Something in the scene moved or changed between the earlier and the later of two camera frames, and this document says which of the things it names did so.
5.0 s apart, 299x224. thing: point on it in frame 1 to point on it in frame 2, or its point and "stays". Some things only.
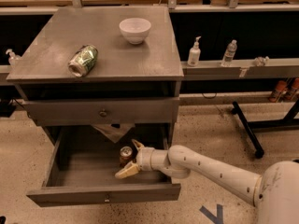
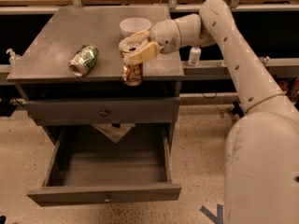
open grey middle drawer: (81, 162) stays
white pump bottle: (194, 53) stays
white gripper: (145, 158) to (164, 35)
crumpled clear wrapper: (261, 61) stays
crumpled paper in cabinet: (114, 131) stays
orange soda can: (126, 154) to (133, 75)
